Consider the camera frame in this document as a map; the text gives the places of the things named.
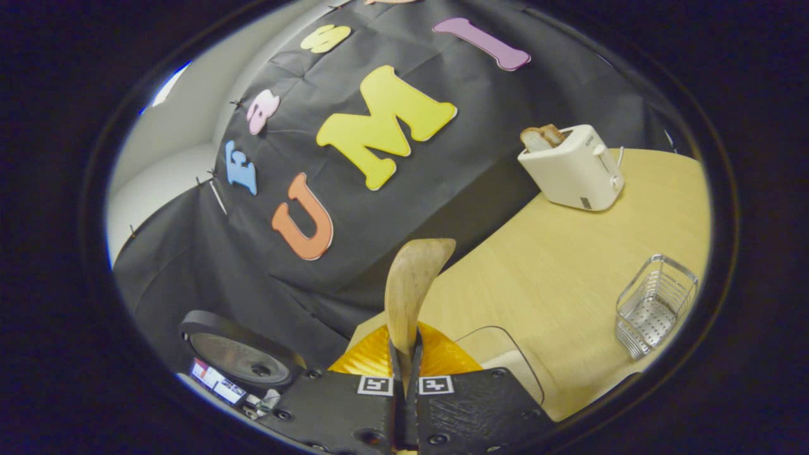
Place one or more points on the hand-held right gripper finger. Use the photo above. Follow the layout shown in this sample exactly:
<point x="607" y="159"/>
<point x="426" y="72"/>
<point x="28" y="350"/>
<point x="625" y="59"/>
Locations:
<point x="412" y="417"/>
<point x="398" y="417"/>

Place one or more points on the clear plastic rice container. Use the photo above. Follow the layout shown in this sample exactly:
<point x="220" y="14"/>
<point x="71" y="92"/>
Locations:
<point x="512" y="373"/>

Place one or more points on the wooden spoon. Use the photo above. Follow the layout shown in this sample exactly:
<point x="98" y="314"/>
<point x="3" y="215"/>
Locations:
<point x="411" y="284"/>

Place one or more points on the dark grey rice cooker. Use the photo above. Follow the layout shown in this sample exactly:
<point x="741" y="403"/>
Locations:
<point x="240" y="357"/>

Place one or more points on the black backdrop cloth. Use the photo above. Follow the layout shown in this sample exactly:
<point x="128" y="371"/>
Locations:
<point x="442" y="189"/>

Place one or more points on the white toaster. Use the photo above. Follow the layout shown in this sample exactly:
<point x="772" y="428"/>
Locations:
<point x="575" y="174"/>

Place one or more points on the toasted bread slice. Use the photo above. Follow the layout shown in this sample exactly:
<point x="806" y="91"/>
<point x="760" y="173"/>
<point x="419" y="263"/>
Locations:
<point x="556" y="133"/>
<point x="534" y="139"/>

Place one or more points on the ceiling light panel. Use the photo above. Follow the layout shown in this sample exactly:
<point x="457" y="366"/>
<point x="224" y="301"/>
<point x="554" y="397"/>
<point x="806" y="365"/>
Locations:
<point x="169" y="85"/>

